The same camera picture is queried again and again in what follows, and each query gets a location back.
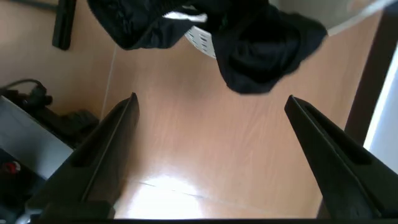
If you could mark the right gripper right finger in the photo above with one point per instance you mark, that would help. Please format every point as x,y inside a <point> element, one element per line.
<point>348,168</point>

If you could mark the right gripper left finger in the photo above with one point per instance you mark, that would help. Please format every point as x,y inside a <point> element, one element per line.
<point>93,161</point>

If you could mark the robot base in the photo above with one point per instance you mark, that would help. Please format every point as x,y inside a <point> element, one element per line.
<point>25,140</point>

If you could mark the white laundry basket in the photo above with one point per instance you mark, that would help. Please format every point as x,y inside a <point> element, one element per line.
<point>202,40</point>

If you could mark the black garment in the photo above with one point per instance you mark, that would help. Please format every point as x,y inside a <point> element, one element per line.
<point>264,53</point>

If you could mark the beige curtain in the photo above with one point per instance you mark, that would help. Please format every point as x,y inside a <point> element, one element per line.
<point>311,9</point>

